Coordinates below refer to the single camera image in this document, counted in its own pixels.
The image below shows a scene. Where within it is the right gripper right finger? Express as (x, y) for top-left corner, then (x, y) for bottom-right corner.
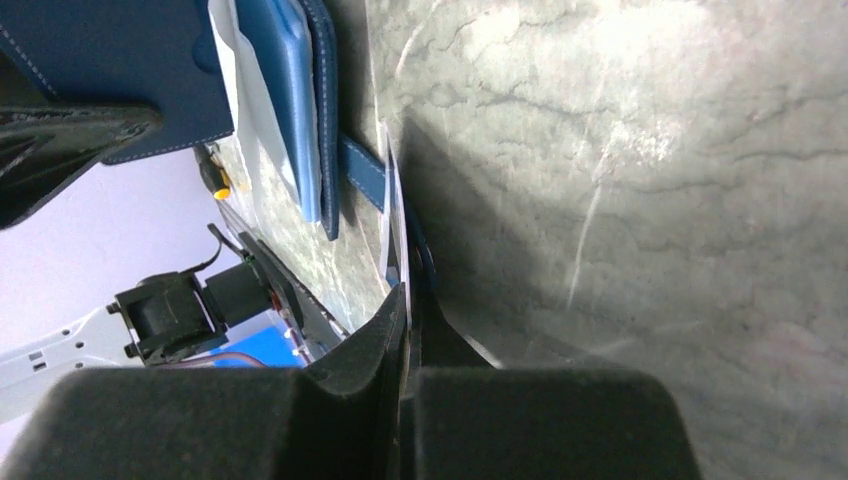
(400, 293), (702, 479)

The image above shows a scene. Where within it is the yellow black screwdriver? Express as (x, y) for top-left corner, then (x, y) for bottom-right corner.
(193, 145), (231, 200)

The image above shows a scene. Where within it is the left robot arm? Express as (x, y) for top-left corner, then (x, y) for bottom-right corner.
(1, 104), (272, 422)

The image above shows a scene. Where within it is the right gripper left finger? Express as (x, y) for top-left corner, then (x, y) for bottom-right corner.
(1, 286), (406, 479)

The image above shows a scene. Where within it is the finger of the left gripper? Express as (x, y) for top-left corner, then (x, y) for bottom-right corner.
(1, 104), (163, 229)

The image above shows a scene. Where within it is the silver credit card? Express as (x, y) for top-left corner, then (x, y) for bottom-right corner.
(380, 119), (412, 327)

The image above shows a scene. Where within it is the blue leather card holder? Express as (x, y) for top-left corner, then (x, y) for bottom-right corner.
(1, 1), (385, 239)

